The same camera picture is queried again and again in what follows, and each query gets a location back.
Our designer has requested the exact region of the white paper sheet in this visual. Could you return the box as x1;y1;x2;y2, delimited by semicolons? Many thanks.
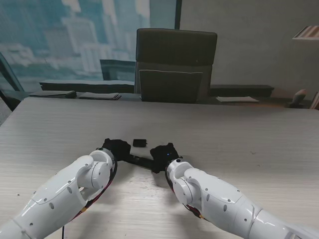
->
215;96;260;104

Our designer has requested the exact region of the short dark bench cushion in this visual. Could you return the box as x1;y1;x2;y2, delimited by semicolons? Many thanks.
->
210;85;275;97

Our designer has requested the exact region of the red black left arm cable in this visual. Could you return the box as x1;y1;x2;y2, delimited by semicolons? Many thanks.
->
61;159;118;239

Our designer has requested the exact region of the red black arm cable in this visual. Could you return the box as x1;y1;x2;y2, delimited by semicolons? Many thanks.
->
168;174;205;220
61;159;118;239

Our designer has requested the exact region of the red black right arm cable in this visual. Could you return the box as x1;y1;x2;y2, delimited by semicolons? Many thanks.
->
168;174;205;220

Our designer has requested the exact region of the grey folder stack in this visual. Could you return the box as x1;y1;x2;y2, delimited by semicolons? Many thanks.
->
77;92;123;101

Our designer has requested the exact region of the dark window pillar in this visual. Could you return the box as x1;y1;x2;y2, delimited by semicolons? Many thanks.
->
174;0;183;31

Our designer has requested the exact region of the small desk ornament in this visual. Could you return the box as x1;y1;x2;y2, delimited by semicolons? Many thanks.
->
286;89;308;109

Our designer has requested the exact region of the dark grey office chair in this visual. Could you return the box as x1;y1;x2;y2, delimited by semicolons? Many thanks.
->
134;28;218;105

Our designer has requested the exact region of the light wooden board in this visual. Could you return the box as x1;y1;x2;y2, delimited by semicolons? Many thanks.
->
310;91;319;110

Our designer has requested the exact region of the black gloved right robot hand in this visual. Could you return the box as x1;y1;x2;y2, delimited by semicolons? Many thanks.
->
149;142;182;174

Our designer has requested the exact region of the grey slanted metal bar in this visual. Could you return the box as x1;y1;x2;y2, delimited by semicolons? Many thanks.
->
0;51;25;112

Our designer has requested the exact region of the dark grey folder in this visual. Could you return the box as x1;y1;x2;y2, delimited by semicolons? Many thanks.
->
28;91;77;99

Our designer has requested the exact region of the long dark bench cushion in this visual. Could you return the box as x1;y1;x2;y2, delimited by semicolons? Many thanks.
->
39;79;136;95

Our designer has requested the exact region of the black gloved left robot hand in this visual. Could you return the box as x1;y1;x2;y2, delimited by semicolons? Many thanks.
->
102;138;132;161

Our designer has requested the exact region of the black remote control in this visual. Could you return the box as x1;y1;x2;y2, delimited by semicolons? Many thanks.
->
123;154;155;170

